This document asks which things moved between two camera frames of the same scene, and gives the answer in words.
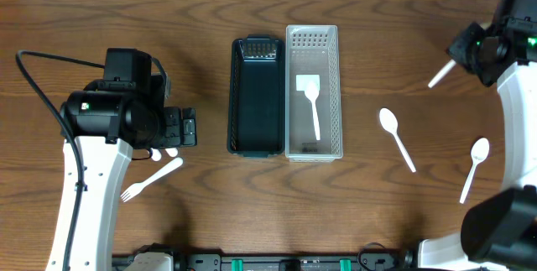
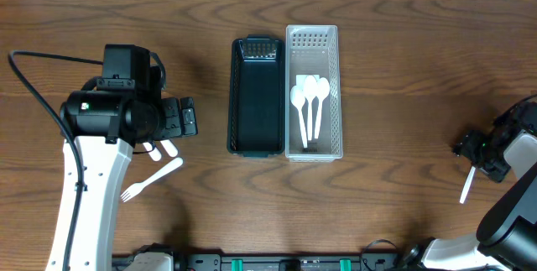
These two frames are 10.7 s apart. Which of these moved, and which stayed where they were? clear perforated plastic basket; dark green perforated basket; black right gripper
Moved: black right gripper
Stayed: clear perforated plastic basket; dark green perforated basket
